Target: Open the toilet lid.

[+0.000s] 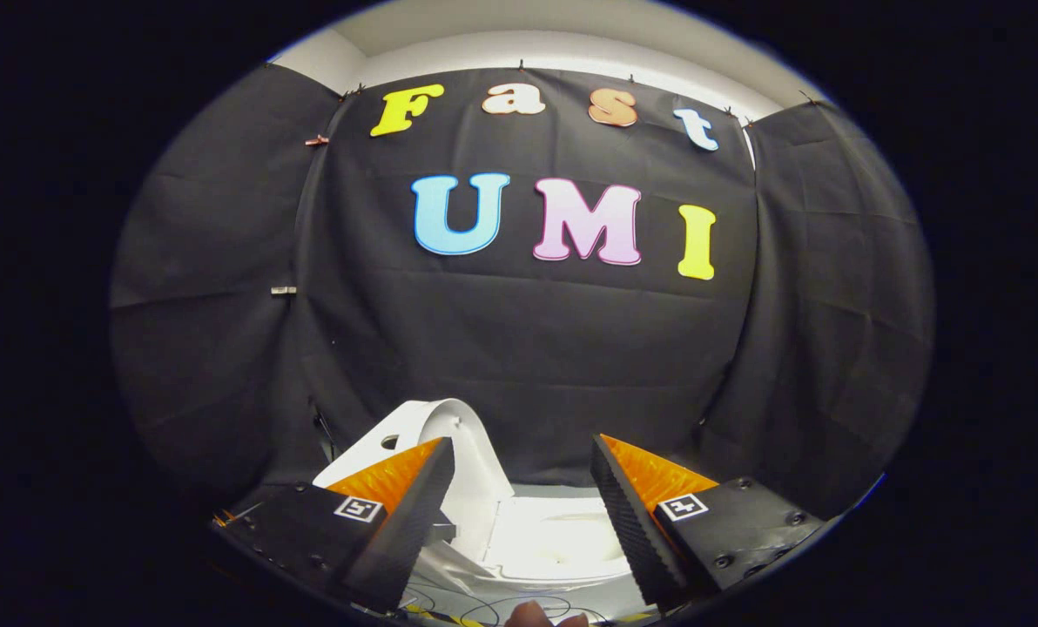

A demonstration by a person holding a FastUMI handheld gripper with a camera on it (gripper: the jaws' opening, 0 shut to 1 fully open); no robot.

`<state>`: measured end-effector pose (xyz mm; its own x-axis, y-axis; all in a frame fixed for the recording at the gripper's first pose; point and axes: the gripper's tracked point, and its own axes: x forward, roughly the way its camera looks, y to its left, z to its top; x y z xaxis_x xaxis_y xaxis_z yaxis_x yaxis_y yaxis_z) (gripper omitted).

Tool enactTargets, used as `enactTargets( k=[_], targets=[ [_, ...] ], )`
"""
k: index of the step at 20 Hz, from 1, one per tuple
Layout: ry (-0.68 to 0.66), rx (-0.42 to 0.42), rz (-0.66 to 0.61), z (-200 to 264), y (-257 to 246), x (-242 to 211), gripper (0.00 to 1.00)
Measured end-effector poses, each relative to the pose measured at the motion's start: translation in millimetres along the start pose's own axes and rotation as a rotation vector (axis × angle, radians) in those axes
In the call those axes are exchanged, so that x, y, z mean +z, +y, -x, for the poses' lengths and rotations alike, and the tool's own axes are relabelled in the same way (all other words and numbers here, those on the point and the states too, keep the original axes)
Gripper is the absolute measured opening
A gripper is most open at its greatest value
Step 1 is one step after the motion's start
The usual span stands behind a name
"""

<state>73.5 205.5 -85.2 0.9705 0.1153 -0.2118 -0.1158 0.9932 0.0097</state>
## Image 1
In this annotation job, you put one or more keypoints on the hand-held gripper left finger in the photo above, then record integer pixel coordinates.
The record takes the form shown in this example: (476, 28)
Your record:
(410, 531)

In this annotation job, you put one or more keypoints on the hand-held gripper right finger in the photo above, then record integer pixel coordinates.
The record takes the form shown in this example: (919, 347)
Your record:
(632, 531)

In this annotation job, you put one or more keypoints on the white ceramic toilet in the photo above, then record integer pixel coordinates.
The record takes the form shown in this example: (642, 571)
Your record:
(562, 540)

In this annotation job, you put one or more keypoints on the white toilet lid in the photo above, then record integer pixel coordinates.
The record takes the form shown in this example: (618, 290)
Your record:
(480, 496)

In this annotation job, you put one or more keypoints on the black backdrop cloth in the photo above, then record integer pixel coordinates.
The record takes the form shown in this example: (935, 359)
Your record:
(519, 348)

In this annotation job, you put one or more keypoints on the yellow black hazard tape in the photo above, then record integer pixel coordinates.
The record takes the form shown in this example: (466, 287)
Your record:
(462, 620)

